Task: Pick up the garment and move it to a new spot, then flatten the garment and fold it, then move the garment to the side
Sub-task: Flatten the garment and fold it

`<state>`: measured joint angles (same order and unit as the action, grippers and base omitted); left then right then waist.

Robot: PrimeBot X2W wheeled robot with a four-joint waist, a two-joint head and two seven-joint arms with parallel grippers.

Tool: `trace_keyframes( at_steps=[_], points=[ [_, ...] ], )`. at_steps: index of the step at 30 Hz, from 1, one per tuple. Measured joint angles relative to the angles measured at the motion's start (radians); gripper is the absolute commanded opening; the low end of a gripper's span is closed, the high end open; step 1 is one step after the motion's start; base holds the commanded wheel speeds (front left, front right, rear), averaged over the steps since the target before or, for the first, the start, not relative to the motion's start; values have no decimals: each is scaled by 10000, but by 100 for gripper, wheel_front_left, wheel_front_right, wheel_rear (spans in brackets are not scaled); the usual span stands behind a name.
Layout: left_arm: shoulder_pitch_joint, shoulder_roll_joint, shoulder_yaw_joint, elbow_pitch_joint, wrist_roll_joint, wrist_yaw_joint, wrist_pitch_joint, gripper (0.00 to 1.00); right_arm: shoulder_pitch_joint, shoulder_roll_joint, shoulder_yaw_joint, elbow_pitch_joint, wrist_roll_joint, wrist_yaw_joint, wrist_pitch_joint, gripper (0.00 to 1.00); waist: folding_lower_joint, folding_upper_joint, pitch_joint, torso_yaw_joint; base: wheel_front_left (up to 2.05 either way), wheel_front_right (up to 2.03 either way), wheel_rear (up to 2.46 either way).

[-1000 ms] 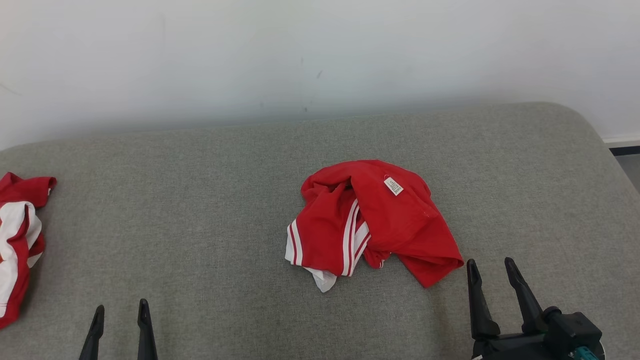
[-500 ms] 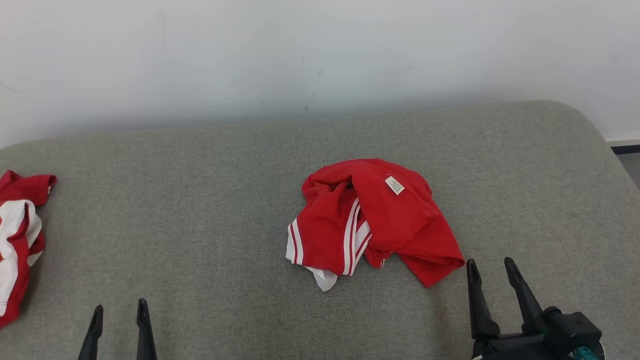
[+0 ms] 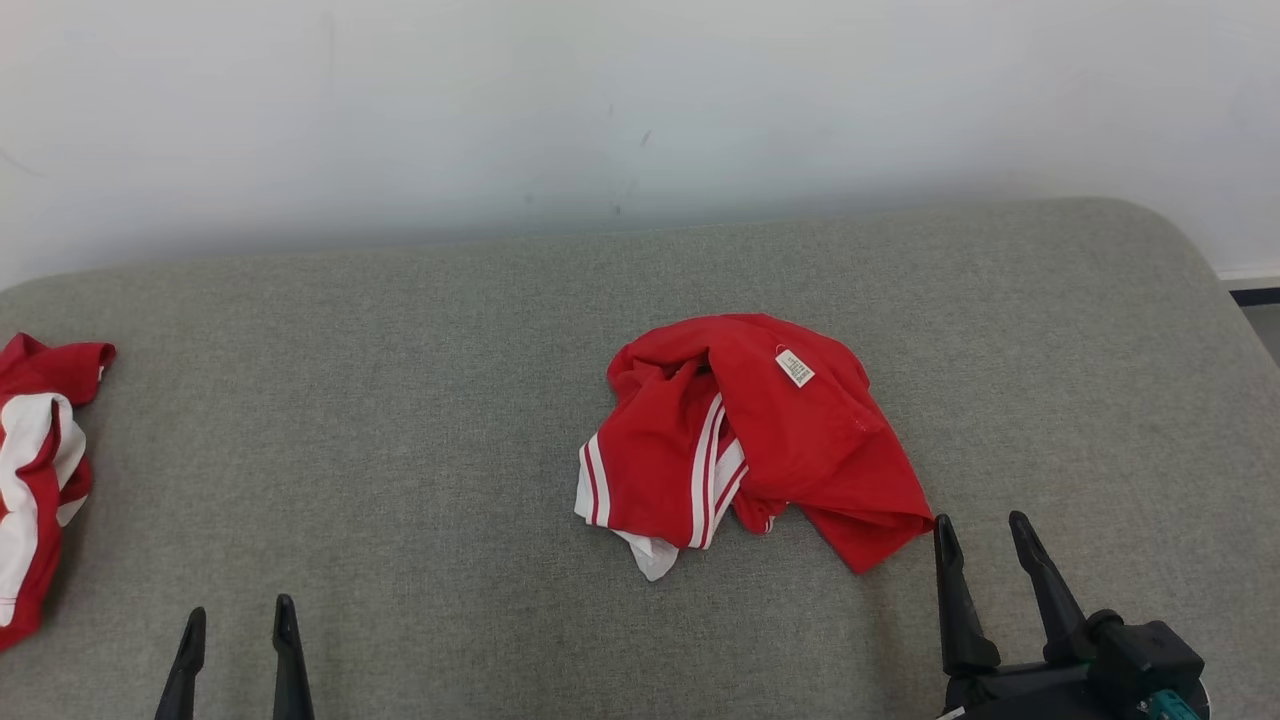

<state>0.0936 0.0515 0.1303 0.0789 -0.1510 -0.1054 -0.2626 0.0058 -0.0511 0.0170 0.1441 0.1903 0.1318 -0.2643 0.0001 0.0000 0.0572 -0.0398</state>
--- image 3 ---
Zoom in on red shorts with white stripe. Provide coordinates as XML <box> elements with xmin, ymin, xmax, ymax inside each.
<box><xmin>0</xmin><ymin>333</ymin><xmax>118</xmax><ymax>652</ymax></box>

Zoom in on grey fabric sofa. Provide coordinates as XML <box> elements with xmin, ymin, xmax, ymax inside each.
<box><xmin>0</xmin><ymin>197</ymin><xmax>1280</xmax><ymax>720</ymax></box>

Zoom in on red shirt with white sleeves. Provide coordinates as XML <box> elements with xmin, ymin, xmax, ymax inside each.
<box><xmin>574</xmin><ymin>312</ymin><xmax>937</xmax><ymax>584</ymax></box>

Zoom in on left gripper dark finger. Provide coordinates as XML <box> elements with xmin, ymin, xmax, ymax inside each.
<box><xmin>154</xmin><ymin>606</ymin><xmax>208</xmax><ymax>720</ymax></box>
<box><xmin>271</xmin><ymin>594</ymin><xmax>317</xmax><ymax>720</ymax></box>

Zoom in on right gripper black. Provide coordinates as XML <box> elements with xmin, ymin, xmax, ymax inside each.
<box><xmin>932</xmin><ymin>510</ymin><xmax>1153</xmax><ymax>720</ymax></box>

